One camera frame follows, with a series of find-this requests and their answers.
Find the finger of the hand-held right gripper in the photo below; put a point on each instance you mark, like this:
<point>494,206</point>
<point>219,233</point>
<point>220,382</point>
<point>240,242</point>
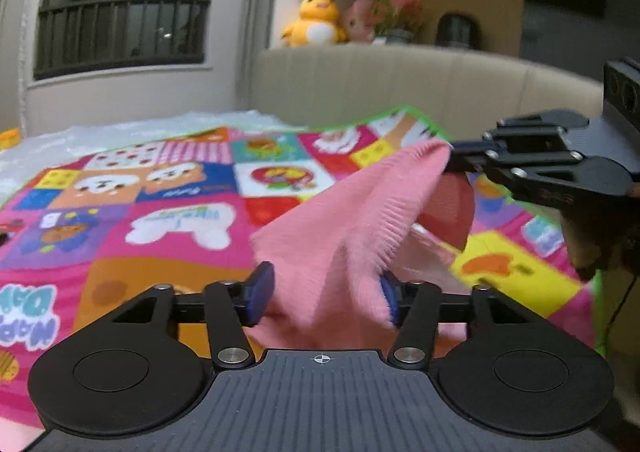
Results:
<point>530,131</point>
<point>550,182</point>

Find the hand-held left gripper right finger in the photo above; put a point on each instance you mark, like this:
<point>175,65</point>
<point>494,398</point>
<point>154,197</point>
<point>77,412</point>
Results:
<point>391,304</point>

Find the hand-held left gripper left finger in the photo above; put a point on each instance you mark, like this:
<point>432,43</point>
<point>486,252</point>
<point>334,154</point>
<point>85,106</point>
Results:
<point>260,292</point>

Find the person's right hand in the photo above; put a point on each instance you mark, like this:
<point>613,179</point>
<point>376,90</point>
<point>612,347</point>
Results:
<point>585,242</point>

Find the colourful cartoon play mat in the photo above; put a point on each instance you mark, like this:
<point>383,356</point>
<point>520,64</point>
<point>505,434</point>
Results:
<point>165,232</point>

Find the dark screen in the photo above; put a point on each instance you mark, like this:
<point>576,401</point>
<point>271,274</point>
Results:
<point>570,26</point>

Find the black cylindrical speaker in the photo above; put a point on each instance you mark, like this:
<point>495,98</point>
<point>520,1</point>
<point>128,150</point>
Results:
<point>457,29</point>

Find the beige sofa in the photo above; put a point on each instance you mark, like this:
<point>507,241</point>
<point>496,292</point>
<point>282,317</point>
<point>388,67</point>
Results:
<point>375,81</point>

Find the pink doll plush toy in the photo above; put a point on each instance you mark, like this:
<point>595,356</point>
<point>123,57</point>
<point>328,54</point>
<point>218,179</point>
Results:
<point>359,21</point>

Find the yellow duck plush toy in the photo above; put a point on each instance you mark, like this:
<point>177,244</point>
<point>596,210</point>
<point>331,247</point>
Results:
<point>315,21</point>

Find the black window railing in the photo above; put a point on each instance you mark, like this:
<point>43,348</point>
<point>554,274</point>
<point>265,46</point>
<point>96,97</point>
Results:
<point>120,36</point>

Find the small yellow container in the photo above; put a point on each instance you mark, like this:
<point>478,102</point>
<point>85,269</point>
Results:
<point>7,137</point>

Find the white vertical curtain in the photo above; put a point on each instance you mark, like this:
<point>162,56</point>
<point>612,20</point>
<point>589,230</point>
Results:
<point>12,56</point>

